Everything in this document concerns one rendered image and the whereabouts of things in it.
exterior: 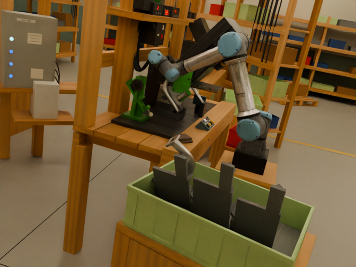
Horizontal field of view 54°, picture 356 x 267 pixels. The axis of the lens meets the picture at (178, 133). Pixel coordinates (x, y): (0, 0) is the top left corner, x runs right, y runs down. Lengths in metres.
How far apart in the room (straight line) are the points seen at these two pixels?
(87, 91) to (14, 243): 1.15
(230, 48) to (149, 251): 0.98
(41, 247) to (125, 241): 1.21
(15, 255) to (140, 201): 1.36
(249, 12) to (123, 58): 3.39
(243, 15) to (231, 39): 3.75
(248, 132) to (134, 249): 0.77
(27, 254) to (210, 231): 1.55
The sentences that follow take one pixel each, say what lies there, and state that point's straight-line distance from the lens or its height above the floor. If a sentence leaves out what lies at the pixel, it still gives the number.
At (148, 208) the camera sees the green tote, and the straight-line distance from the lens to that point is 1.30.
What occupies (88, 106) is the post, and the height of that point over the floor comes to 1.01.
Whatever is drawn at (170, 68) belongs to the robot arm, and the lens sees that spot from 1.92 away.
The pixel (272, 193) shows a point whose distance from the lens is 1.14.
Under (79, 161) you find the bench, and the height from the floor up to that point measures 0.66.
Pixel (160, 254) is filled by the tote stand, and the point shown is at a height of 0.75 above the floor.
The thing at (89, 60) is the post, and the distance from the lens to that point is 1.97.
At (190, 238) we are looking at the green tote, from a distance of 1.25.
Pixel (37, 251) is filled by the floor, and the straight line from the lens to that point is 2.53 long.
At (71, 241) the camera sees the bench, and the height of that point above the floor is 0.09.
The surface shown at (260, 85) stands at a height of 0.86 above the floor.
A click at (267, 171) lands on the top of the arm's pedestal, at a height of 0.85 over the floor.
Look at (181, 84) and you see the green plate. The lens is 2.42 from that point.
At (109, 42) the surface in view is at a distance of 11.64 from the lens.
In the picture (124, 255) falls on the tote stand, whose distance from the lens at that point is 1.46.
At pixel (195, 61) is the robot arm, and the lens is 1.98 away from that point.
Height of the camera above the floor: 1.58
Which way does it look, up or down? 19 degrees down
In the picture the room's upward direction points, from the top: 11 degrees clockwise
